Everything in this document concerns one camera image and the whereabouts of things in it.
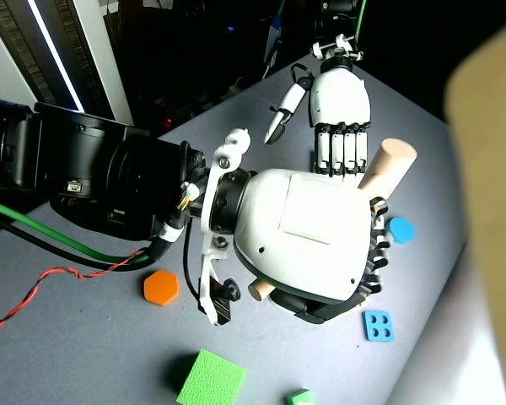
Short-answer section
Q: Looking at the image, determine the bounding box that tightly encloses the thick black cable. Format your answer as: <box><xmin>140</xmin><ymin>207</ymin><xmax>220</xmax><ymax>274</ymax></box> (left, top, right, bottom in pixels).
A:
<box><xmin>0</xmin><ymin>213</ymin><xmax>126</xmax><ymax>272</ymax></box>

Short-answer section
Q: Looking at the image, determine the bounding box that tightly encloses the large green foam cube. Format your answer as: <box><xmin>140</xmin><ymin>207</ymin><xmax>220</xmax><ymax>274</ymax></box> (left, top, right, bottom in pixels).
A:
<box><xmin>175</xmin><ymin>348</ymin><xmax>248</xmax><ymax>405</ymax></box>

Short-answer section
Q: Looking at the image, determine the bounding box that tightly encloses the blue and white hanging tag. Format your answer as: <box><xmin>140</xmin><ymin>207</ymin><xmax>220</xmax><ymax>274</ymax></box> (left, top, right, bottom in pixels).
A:
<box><xmin>263</xmin><ymin>14</ymin><xmax>283</xmax><ymax>81</ymax></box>

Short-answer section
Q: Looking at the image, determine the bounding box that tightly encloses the orange hexagon block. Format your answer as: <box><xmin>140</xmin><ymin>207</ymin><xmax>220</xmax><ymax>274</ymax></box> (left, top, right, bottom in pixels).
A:
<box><xmin>143</xmin><ymin>269</ymin><xmax>180</xmax><ymax>306</ymax></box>

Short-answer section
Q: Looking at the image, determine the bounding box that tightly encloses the wooden mallet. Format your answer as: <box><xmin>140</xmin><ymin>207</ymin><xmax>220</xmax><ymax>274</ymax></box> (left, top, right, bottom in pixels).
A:
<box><xmin>247</xmin><ymin>138</ymin><xmax>418</xmax><ymax>302</ymax></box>

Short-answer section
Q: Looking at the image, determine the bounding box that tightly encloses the thick green cable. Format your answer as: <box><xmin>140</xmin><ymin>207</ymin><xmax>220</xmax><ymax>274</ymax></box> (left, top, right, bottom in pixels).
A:
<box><xmin>0</xmin><ymin>196</ymin><xmax>153</xmax><ymax>265</ymax></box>

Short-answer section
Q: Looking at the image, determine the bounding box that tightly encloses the grey table cloth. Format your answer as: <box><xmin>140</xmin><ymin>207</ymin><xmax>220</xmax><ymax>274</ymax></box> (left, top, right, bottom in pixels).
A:
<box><xmin>0</xmin><ymin>52</ymin><xmax>467</xmax><ymax>405</ymax></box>

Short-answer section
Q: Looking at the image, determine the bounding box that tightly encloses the red and black twisted wire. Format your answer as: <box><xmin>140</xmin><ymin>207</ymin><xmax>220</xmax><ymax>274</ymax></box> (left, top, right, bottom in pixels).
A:
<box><xmin>0</xmin><ymin>248</ymin><xmax>147</xmax><ymax>334</ymax></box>

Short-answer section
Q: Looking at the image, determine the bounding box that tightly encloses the blue square four-hole block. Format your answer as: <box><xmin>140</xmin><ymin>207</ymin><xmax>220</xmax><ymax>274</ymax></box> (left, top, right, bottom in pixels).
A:
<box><xmin>362</xmin><ymin>310</ymin><xmax>396</xmax><ymax>343</ymax></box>

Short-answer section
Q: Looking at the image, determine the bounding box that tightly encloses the white pillar with light strip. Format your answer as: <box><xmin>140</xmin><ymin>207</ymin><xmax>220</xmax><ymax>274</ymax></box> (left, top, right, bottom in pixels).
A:
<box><xmin>0</xmin><ymin>0</ymin><xmax>134</xmax><ymax>127</ymax></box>

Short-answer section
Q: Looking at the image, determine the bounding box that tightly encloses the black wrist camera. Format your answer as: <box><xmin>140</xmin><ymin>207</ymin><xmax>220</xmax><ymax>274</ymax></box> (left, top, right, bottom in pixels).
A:
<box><xmin>210</xmin><ymin>277</ymin><xmax>240</xmax><ymax>326</ymax></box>

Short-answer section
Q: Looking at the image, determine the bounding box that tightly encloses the green cube printed Y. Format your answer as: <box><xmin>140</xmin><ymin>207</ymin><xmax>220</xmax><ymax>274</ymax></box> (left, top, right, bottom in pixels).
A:
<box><xmin>283</xmin><ymin>388</ymin><xmax>317</xmax><ymax>405</ymax></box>

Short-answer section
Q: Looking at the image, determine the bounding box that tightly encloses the blue round disc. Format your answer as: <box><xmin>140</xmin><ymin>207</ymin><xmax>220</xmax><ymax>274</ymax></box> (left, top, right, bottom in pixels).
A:
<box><xmin>387</xmin><ymin>216</ymin><xmax>417</xmax><ymax>246</ymax></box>

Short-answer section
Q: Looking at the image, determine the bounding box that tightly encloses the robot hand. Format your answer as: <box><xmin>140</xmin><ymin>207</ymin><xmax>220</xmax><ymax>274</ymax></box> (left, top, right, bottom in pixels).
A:
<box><xmin>263</xmin><ymin>62</ymin><xmax>372</xmax><ymax>177</ymax></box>
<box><xmin>233</xmin><ymin>168</ymin><xmax>391</xmax><ymax>326</ymax></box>

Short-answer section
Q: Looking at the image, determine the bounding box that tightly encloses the tan blurred board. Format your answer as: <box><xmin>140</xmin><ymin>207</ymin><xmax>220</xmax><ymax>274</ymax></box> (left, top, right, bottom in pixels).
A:
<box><xmin>444</xmin><ymin>12</ymin><xmax>506</xmax><ymax>405</ymax></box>

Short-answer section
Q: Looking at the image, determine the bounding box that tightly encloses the thin black cable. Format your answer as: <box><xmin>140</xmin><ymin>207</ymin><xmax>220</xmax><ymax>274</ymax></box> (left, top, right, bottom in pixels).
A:
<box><xmin>182</xmin><ymin>219</ymin><xmax>206</xmax><ymax>308</ymax></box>

